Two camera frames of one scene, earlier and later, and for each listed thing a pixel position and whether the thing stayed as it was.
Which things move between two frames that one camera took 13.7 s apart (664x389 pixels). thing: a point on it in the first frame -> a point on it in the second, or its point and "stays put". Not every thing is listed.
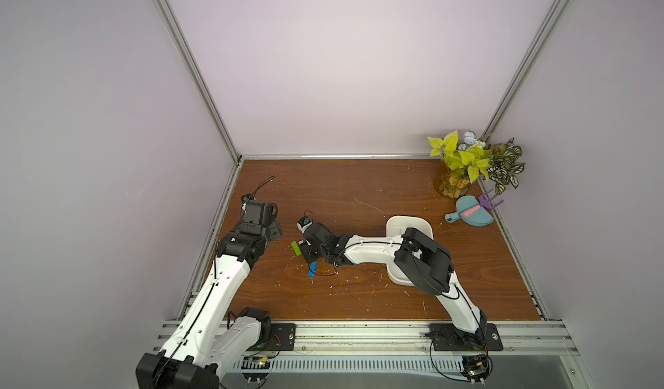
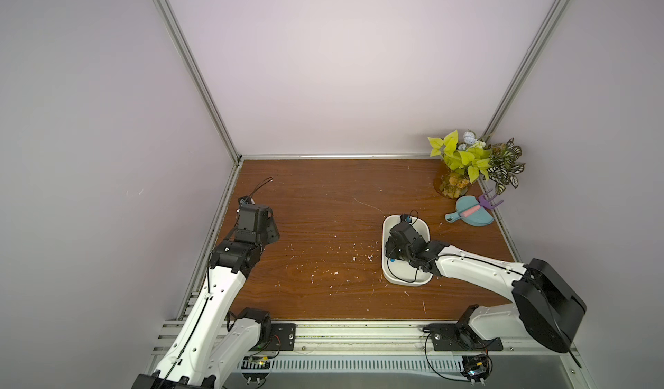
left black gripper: (273, 226) stays put
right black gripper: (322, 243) -> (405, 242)
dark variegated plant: (504, 165) stays put
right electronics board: (477, 367) stays put
